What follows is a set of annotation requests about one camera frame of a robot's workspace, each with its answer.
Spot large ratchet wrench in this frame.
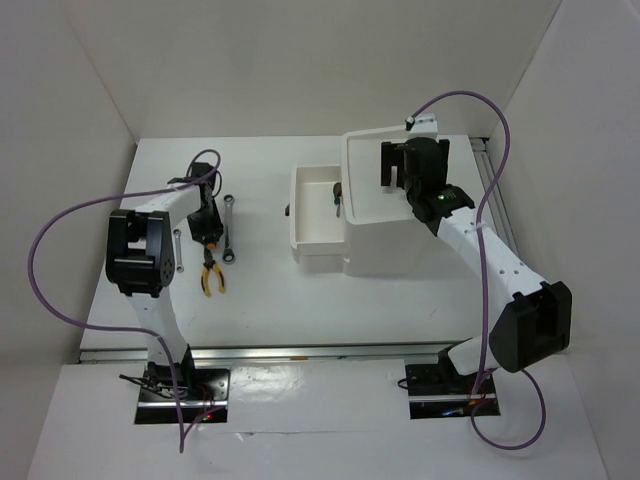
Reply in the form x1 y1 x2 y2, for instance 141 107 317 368
222 194 236 265

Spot yellow black pliers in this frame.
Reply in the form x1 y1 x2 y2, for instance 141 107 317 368
200 246 226 297

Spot small silver wrench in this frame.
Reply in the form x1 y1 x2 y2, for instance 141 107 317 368
172 228 184 273

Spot white drawer cabinet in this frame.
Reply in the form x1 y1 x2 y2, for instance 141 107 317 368
340 122 466 277

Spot short green screwdriver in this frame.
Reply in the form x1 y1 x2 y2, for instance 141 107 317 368
332 182 342 218

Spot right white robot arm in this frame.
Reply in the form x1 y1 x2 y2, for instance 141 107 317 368
381 137 572 395

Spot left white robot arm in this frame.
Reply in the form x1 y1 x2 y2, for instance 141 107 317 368
105 161 224 399

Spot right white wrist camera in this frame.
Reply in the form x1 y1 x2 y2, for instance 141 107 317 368
405 114 438 139

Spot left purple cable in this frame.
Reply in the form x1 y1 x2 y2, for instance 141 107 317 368
28 148 222 454

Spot purple cable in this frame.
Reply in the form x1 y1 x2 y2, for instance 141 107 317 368
411 90 547 451
28 148 222 454

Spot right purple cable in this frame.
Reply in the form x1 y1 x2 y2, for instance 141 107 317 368
411 90 547 451

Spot aluminium side rail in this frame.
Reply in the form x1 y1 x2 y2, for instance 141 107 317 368
469 137 515 248

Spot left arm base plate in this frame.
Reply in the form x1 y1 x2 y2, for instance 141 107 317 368
118 364 231 425

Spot aluminium front rail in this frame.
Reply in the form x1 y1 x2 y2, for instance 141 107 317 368
77 340 469 365

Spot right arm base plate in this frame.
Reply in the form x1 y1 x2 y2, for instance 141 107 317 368
396 363 501 420

